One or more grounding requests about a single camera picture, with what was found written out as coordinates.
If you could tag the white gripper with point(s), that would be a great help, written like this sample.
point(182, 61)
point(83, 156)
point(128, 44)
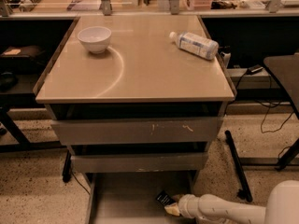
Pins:
point(186, 205)

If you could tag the dark blue rxbar wrapper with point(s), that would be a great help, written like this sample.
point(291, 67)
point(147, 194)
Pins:
point(164, 199)

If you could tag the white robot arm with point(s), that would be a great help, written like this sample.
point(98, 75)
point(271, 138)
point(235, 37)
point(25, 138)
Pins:
point(282, 207)

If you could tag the open grey bottom drawer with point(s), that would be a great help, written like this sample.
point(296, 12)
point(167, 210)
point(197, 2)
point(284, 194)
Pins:
point(130, 198)

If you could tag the grey top drawer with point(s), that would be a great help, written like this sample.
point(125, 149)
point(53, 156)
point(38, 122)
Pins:
point(136, 131)

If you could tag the grey middle drawer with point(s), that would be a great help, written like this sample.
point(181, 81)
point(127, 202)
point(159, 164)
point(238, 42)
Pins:
point(139, 162)

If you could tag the grey drawer cabinet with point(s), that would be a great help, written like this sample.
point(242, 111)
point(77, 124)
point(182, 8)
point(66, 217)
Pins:
point(141, 75)

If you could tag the black table leg base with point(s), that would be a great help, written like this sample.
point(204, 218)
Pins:
point(244, 193)

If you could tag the black power adapter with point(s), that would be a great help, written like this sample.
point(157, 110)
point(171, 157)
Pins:
point(254, 69)

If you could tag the clear plastic water bottle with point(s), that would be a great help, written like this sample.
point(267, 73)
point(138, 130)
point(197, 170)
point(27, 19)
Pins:
point(195, 44)

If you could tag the white ceramic bowl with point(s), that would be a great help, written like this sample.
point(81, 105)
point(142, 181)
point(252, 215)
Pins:
point(95, 39)

